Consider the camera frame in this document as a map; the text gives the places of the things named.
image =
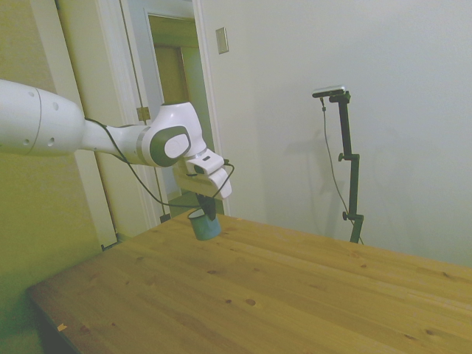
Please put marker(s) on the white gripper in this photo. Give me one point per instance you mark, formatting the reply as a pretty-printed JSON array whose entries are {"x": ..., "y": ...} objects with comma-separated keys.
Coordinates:
[{"x": 206, "y": 186}]

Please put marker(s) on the blue mug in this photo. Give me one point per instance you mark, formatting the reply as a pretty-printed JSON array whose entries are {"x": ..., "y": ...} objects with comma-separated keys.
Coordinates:
[{"x": 206, "y": 228}]

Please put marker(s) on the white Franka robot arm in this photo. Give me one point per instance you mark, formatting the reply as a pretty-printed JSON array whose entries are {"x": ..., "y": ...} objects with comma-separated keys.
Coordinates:
[{"x": 44, "y": 125}]

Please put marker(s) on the brass door hinge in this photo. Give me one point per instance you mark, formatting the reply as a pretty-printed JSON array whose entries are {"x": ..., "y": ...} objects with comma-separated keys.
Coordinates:
[{"x": 143, "y": 113}]

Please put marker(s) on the white door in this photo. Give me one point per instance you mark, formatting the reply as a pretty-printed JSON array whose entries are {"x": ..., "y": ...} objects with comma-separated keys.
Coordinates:
[{"x": 96, "y": 73}]

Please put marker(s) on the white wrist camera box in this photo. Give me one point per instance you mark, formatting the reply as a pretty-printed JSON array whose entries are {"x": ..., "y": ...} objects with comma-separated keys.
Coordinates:
[{"x": 204, "y": 165}]

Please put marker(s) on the black camera stand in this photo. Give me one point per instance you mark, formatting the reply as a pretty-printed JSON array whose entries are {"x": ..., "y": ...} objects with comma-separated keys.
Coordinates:
[
  {"x": 350, "y": 166},
  {"x": 328, "y": 147}
]

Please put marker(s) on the white wall switch plate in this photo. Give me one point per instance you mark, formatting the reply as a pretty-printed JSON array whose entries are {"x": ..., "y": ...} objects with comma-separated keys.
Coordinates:
[{"x": 222, "y": 40}]

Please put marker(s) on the grey camera on stand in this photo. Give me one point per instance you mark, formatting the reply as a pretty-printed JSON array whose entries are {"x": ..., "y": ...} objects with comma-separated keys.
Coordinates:
[{"x": 329, "y": 91}]

